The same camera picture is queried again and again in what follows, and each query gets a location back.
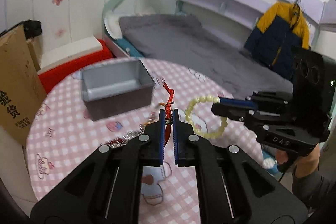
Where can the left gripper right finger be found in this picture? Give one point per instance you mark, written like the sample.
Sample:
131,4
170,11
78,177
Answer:
232,187

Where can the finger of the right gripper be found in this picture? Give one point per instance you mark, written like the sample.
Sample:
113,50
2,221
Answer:
243,104
232,112

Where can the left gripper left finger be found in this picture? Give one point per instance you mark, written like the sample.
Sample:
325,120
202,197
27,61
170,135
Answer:
106,186

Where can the person right hand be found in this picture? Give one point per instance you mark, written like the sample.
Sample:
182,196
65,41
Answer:
303,166

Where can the pink checkered tablecloth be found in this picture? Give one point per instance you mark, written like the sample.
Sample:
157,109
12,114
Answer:
63,135

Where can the grey bed duvet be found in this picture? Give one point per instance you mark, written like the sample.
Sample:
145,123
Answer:
182,40

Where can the yellow navy jacket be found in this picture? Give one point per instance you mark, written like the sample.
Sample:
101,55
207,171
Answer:
281,28

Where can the grey metal tin box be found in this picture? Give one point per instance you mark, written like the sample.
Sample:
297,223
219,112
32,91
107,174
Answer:
112,89

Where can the large cardboard box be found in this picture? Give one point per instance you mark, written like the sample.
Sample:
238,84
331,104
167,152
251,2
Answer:
21,90

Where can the white red low platform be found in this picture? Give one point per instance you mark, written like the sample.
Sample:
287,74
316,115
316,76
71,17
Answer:
57,64

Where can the white pillow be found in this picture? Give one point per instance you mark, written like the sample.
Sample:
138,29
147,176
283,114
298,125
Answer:
112,25

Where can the small cardboard box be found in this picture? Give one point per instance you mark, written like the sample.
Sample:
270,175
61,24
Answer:
35,50

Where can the black bag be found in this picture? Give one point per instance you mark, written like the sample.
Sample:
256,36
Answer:
32,28

